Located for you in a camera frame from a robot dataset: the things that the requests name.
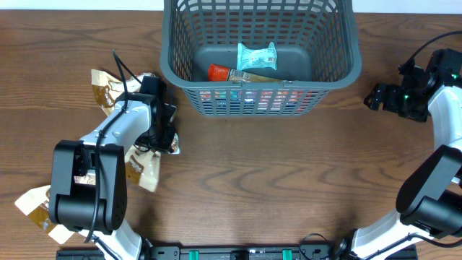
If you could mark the colourful tissue pack box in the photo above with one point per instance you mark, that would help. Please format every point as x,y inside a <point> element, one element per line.
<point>255,102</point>

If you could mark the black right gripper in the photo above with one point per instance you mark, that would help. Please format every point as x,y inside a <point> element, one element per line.
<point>390,102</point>

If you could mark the orange cracker sleeve package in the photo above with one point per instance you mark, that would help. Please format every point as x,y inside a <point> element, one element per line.
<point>217,73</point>

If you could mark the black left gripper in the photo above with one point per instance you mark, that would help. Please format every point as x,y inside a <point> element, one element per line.
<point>165,140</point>

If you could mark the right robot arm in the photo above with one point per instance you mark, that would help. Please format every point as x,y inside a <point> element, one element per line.
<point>425,210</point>

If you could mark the tan snack pouch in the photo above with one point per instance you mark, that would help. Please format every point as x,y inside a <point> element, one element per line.
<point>34,204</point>
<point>106,88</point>
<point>142,161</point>

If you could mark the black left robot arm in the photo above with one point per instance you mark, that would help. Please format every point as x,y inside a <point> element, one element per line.
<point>88,184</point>

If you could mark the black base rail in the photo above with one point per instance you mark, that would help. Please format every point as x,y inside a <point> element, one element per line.
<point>313,251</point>

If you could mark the light teal tissue packet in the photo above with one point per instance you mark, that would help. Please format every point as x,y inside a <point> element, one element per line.
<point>248,58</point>

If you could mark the grey plastic basket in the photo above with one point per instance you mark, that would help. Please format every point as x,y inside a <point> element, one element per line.
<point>316,42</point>

